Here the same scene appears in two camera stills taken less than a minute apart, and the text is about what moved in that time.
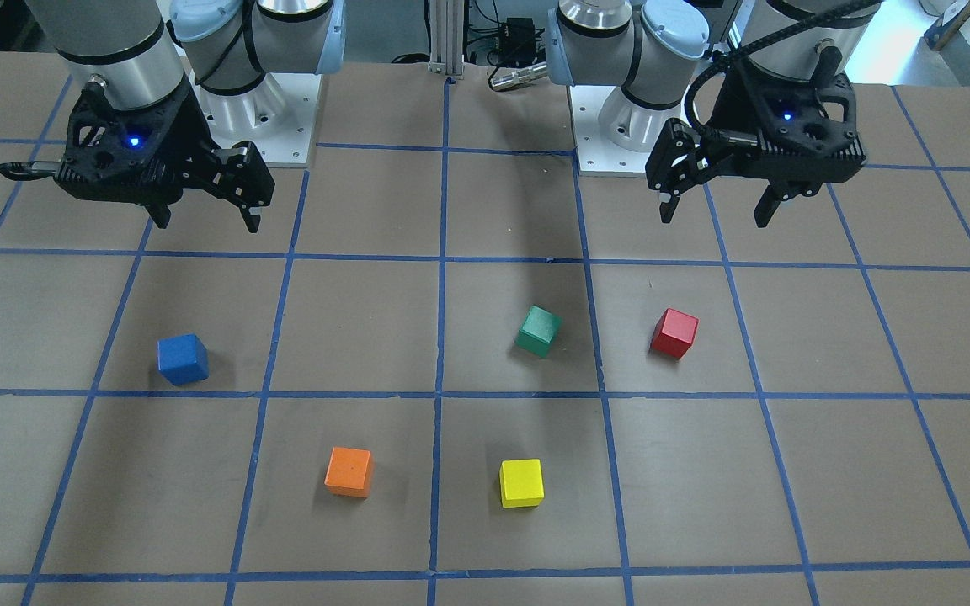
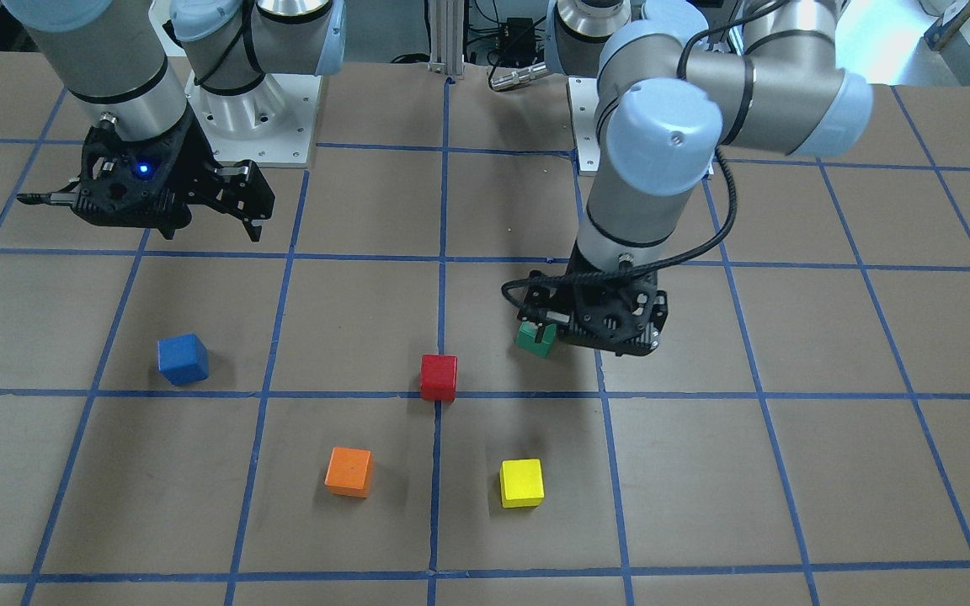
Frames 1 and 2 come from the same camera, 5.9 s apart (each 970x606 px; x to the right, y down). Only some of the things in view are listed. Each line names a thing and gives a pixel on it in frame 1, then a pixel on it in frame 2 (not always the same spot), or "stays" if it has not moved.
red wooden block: x=674 y=333 -> x=439 y=377
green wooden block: x=538 y=331 stays
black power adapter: x=516 y=42 stays
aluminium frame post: x=446 y=25 stays
